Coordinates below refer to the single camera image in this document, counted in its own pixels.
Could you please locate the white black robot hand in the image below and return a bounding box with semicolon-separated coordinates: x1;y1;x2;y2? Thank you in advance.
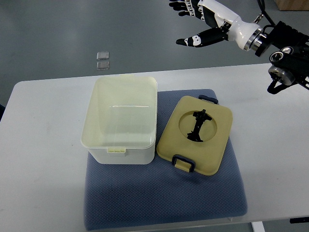
169;0;262;51

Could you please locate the blue grey cushion mat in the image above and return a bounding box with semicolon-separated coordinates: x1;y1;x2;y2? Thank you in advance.
83;88;248;232

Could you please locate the cardboard box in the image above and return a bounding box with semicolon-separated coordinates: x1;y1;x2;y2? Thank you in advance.
274;0;309;11

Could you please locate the black table bracket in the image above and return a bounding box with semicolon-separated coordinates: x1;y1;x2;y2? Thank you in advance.
290;217;309;224

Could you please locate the upper floor plate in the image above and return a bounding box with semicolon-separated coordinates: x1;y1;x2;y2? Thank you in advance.
97;51;109;60

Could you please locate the white storage box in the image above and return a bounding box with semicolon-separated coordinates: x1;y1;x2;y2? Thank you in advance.
81;75;157;165

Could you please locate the white table leg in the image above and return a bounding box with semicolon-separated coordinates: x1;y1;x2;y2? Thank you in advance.
251;221;266;232

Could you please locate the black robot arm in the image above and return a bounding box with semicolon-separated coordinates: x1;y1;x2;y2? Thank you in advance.
252;0;309;94

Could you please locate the yellow box lid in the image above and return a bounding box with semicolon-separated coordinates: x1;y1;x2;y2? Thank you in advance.
156;96;233;176

